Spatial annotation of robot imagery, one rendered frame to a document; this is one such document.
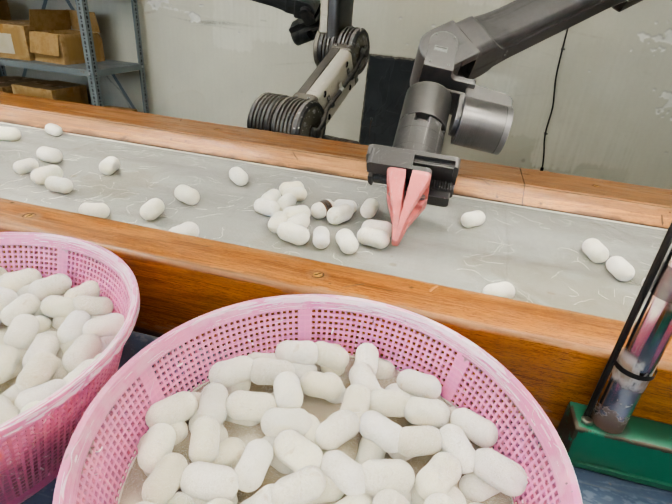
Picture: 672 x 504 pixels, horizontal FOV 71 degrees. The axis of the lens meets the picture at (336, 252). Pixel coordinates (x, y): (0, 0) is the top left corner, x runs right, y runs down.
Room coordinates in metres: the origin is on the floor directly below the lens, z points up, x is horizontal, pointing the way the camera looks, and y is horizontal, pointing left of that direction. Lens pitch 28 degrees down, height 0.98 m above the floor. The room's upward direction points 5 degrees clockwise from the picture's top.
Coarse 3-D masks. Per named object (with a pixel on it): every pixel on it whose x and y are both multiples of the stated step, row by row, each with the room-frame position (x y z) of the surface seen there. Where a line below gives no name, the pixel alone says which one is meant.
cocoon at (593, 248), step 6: (588, 240) 0.49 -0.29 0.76; (594, 240) 0.49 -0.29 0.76; (582, 246) 0.49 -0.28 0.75; (588, 246) 0.48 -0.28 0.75; (594, 246) 0.48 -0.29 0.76; (600, 246) 0.47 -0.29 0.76; (588, 252) 0.48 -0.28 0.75; (594, 252) 0.47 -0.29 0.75; (600, 252) 0.47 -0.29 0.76; (606, 252) 0.47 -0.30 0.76; (594, 258) 0.47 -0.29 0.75; (600, 258) 0.46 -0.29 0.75; (606, 258) 0.46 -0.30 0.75
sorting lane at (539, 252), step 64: (0, 192) 0.52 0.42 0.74; (128, 192) 0.56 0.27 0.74; (256, 192) 0.60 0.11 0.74; (320, 192) 0.62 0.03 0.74; (384, 192) 0.64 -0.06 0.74; (320, 256) 0.43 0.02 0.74; (384, 256) 0.44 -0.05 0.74; (448, 256) 0.46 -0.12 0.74; (512, 256) 0.47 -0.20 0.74; (576, 256) 0.48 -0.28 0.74; (640, 256) 0.50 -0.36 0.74
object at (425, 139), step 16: (400, 128) 0.55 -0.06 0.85; (416, 128) 0.53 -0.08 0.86; (432, 128) 0.54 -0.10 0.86; (400, 144) 0.53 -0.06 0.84; (416, 144) 0.52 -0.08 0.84; (432, 144) 0.52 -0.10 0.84; (416, 160) 0.50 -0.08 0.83; (432, 160) 0.50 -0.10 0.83; (448, 160) 0.49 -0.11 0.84; (368, 176) 0.54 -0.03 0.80; (384, 176) 0.54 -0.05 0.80; (432, 176) 0.52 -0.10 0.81; (448, 176) 0.51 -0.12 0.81
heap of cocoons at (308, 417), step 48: (240, 384) 0.25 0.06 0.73; (288, 384) 0.24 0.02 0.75; (336, 384) 0.24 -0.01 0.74; (384, 384) 0.27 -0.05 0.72; (432, 384) 0.25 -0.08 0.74; (192, 432) 0.20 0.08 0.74; (240, 432) 0.21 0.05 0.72; (288, 432) 0.20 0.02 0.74; (336, 432) 0.20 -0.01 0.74; (384, 432) 0.21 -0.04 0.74; (432, 432) 0.21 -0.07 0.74; (480, 432) 0.22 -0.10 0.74; (144, 480) 0.17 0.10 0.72; (192, 480) 0.16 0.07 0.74; (240, 480) 0.17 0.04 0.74; (288, 480) 0.17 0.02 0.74; (336, 480) 0.17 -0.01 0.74; (384, 480) 0.17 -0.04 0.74; (432, 480) 0.17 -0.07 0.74; (480, 480) 0.19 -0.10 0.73
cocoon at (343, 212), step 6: (342, 204) 0.53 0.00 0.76; (348, 204) 0.53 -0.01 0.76; (330, 210) 0.51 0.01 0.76; (336, 210) 0.51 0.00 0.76; (342, 210) 0.51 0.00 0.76; (348, 210) 0.52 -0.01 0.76; (330, 216) 0.51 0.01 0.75; (336, 216) 0.50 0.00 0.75; (342, 216) 0.51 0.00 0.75; (348, 216) 0.52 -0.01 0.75; (330, 222) 0.51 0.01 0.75; (336, 222) 0.51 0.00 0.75
